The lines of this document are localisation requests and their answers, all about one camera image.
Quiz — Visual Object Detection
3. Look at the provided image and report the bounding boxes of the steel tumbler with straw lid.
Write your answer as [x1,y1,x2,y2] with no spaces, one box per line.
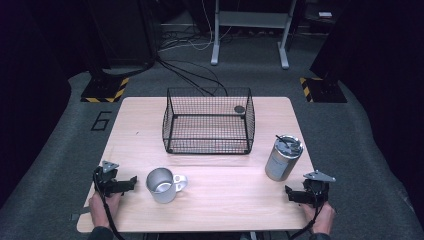
[264,134,304,182]

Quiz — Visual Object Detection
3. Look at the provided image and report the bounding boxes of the hand-held gripper black cable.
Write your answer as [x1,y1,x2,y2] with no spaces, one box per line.
[93,166,126,240]
[289,198,326,240]

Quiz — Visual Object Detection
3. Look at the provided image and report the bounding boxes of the silver metal mug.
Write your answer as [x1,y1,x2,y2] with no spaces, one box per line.
[145,167,189,205]

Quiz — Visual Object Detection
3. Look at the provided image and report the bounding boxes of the black stand base hazard stripes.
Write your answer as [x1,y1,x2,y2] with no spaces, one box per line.
[299,76,348,104]
[80,75,130,104]

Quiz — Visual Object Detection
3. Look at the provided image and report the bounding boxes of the black floor cable bundle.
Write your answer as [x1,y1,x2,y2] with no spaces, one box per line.
[153,54,230,98]

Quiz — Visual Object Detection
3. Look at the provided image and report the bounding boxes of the black wire mesh basket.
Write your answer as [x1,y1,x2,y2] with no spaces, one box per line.
[162,87,256,155]

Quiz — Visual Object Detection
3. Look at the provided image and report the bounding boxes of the person's right hand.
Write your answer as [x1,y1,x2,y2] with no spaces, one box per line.
[301,203,335,235]

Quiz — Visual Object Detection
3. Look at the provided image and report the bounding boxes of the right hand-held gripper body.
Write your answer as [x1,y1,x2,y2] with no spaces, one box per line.
[302,170,337,208]

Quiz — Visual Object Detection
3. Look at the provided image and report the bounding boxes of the left hand-held gripper black cable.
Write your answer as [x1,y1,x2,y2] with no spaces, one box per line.
[93,166,126,240]

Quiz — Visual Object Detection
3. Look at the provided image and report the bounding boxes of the right hand-held gripper black cable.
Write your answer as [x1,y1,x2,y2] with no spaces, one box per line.
[289,198,326,240]

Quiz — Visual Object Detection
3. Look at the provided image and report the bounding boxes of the white metal desk frame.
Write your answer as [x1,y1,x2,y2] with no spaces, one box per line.
[210,0,298,70]

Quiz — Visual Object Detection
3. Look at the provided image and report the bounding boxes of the person's left hand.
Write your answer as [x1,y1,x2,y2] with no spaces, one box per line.
[88,192,122,229]

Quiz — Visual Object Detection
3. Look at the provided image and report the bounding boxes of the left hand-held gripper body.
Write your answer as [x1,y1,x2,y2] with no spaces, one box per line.
[93,160,120,198]

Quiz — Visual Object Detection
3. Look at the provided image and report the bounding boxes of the white floor cable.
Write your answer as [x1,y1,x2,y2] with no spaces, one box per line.
[158,0,234,53]

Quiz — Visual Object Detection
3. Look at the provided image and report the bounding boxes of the grey tape strip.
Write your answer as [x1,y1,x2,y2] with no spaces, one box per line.
[69,206,92,222]

